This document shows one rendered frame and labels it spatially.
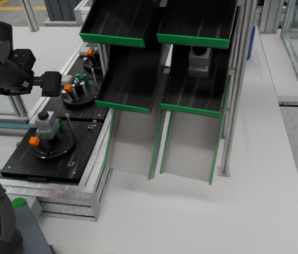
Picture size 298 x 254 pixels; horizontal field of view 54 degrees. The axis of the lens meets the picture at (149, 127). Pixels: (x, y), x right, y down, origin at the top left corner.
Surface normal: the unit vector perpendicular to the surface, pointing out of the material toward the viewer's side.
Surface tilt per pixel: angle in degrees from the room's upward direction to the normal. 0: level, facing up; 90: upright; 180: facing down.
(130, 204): 0
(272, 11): 90
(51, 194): 0
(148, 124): 45
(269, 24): 90
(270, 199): 0
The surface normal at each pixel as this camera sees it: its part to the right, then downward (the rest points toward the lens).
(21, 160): -0.07, -0.75
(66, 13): -0.15, 0.66
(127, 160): -0.27, -0.07
